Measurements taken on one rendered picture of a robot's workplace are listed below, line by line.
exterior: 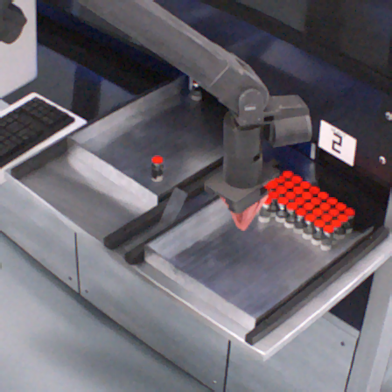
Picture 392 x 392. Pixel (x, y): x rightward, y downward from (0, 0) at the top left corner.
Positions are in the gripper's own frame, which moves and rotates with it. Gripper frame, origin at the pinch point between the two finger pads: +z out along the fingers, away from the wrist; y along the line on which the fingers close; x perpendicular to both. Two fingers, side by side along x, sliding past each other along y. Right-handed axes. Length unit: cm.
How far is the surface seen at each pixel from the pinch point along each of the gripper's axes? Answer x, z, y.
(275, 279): 2.0, 21.4, 11.7
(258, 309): -1.0, 21.2, 4.0
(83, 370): 72, 108, 18
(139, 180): 38.4, 20.4, 13.9
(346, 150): 6.2, 8.5, 36.7
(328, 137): 10.8, 8.1, 36.7
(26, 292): 107, 107, 27
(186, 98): 52, 21, 41
